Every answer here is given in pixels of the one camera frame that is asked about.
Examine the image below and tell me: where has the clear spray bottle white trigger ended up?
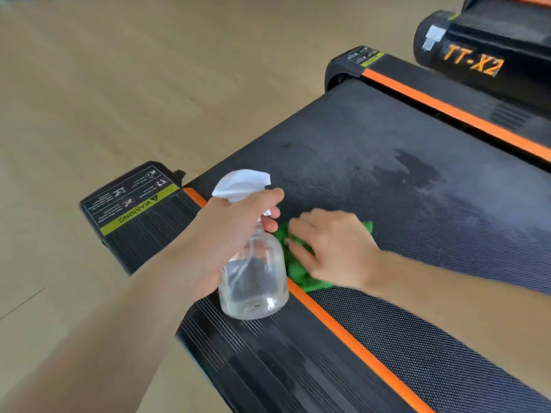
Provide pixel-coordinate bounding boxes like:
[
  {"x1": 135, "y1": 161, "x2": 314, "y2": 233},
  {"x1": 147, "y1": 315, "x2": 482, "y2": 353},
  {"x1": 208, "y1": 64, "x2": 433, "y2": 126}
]
[{"x1": 211, "y1": 169, "x2": 289, "y2": 320}]

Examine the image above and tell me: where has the black orange-striped treadmill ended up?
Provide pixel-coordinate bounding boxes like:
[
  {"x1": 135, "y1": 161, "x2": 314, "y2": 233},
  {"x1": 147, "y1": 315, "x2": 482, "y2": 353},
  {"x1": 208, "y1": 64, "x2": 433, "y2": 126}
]
[
  {"x1": 79, "y1": 46, "x2": 551, "y2": 413},
  {"x1": 413, "y1": 0, "x2": 551, "y2": 121}
]

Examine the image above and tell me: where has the person's right forearm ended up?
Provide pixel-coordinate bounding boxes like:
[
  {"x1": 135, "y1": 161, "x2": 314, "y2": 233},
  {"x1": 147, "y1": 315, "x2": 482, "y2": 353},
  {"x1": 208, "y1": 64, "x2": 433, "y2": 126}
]
[{"x1": 363, "y1": 251, "x2": 551, "y2": 400}]

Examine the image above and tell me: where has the green cloth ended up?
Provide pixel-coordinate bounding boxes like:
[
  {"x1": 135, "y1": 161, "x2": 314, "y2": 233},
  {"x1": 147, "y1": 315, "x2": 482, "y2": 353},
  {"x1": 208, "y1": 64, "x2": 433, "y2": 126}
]
[{"x1": 275, "y1": 220, "x2": 374, "y2": 293}]

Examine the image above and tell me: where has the person's left hand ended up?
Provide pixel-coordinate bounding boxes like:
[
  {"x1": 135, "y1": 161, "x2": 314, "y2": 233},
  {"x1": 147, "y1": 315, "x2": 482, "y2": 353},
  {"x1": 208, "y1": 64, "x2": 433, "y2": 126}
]
[{"x1": 159, "y1": 188, "x2": 285, "y2": 302}]

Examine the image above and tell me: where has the person's left forearm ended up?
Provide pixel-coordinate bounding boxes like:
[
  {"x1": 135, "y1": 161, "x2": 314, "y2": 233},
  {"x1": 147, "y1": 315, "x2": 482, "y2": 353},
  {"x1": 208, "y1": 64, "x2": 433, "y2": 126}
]
[{"x1": 0, "y1": 253, "x2": 203, "y2": 413}]

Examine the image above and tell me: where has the person's right hand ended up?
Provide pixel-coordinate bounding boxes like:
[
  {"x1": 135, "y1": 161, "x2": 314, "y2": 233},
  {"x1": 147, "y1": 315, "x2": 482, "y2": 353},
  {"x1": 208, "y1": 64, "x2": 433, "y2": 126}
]
[{"x1": 285, "y1": 208, "x2": 382, "y2": 293}]

